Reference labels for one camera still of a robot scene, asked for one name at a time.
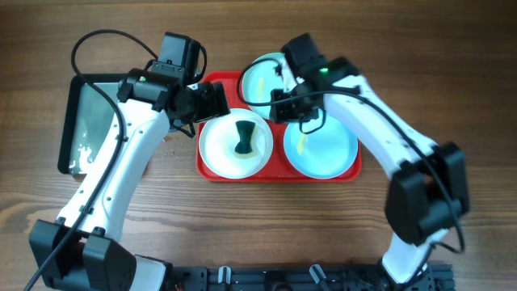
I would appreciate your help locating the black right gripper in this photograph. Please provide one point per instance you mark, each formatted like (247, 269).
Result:
(279, 114)

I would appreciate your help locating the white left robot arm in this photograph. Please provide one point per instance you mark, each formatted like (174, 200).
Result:
(81, 249)

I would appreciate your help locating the teal plate at back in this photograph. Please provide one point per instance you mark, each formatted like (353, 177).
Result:
(261, 79)

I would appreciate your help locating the yellow green sponge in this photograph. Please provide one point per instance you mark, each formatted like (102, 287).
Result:
(245, 130)

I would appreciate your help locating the teal plate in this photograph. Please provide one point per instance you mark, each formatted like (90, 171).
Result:
(323, 148)
(261, 79)

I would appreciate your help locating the white round plate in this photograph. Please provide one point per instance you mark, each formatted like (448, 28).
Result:
(218, 138)

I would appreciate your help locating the red plastic tray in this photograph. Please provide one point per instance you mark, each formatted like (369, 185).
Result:
(279, 170)

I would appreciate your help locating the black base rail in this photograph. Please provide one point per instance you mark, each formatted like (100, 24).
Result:
(349, 277)

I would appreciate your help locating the teal plate at right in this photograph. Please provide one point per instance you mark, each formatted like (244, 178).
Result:
(323, 148)

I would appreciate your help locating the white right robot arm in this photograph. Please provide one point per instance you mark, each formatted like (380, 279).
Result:
(428, 192)

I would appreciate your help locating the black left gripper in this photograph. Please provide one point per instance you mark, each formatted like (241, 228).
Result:
(213, 103)

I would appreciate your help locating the black tray with water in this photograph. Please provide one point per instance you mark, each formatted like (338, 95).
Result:
(88, 118)

